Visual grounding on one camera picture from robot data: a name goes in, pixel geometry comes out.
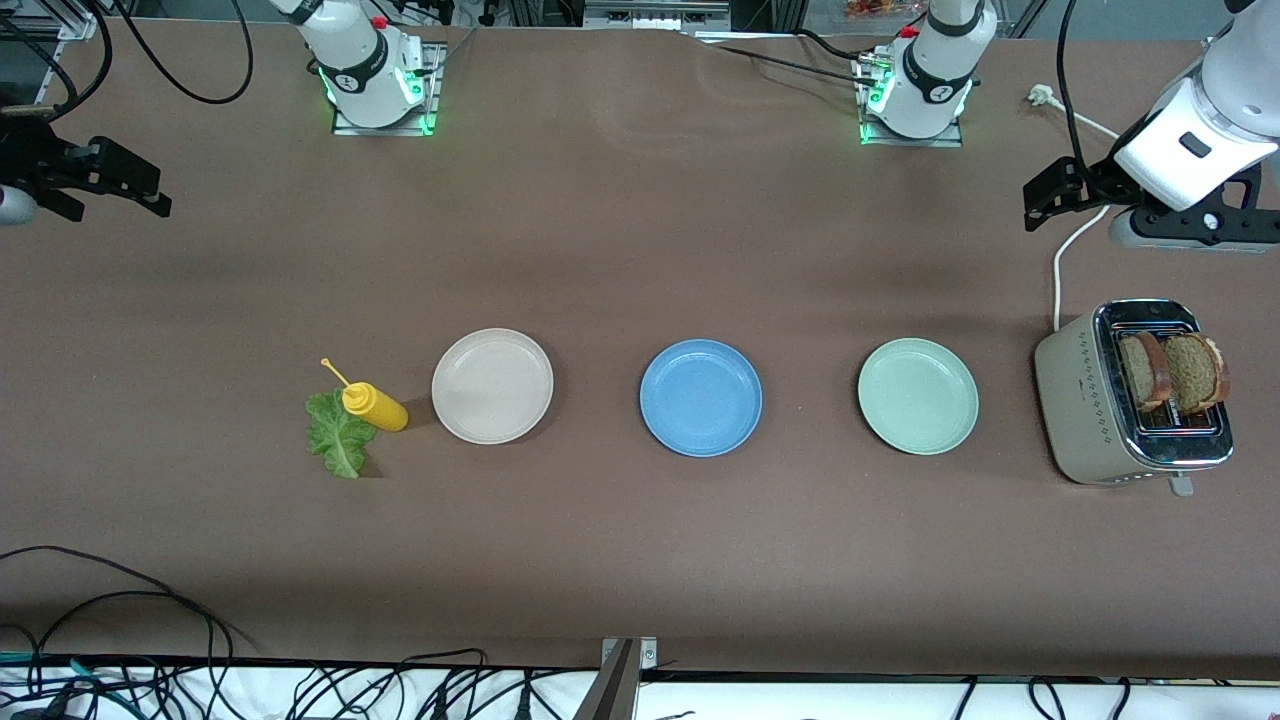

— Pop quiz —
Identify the brown bread slice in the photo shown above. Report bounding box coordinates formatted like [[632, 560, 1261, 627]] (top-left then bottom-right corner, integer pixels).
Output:
[[1163, 334, 1231, 415], [1117, 331, 1173, 412]]

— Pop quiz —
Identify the green lettuce leaf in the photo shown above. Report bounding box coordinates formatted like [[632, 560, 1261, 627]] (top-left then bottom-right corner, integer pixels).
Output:
[[305, 388, 379, 480]]

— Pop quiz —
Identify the yellow squeeze bottle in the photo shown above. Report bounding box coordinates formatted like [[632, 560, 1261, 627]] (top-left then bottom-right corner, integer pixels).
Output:
[[320, 357, 410, 433]]

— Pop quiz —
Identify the blue plate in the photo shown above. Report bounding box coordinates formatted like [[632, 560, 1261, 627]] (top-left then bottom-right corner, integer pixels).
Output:
[[639, 339, 764, 459]]

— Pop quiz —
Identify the pale green plate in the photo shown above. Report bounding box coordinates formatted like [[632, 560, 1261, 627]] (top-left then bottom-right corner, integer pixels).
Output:
[[857, 337, 980, 457]]

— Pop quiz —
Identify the beige plate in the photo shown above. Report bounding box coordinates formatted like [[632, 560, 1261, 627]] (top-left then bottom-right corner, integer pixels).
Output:
[[431, 327, 555, 446]]

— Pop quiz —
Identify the beige and chrome toaster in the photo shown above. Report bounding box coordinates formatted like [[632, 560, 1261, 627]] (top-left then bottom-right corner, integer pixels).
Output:
[[1033, 298, 1235, 498]]

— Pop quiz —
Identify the white toaster power cord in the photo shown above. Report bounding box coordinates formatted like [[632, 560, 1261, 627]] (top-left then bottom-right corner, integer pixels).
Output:
[[1028, 84, 1121, 333]]

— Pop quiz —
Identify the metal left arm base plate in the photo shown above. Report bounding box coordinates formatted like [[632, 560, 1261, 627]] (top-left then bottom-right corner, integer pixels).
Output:
[[855, 50, 966, 149]]

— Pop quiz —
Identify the aluminium frame profile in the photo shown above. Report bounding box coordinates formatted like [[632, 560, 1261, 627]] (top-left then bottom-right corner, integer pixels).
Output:
[[0, 0, 101, 41]]

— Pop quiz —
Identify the black cable to arm base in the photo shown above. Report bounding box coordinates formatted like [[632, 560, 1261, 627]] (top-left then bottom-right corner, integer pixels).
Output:
[[700, 28, 883, 89]]

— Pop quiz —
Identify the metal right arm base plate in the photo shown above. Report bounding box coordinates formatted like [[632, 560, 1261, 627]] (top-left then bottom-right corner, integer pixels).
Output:
[[332, 42, 446, 138]]

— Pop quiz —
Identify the long black looping cable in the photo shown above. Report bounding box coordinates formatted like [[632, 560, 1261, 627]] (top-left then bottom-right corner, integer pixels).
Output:
[[20, 590, 236, 720], [0, 545, 263, 653]]

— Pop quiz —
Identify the metal frame block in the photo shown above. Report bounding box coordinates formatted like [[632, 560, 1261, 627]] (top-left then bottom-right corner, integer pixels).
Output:
[[583, 0, 731, 31]]

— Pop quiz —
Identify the teal cable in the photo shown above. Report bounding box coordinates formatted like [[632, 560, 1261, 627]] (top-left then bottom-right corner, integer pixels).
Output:
[[0, 653, 133, 717]]

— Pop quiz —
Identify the metal table edge bracket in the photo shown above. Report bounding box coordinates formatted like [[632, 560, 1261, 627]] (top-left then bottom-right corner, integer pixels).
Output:
[[575, 637, 659, 720]]

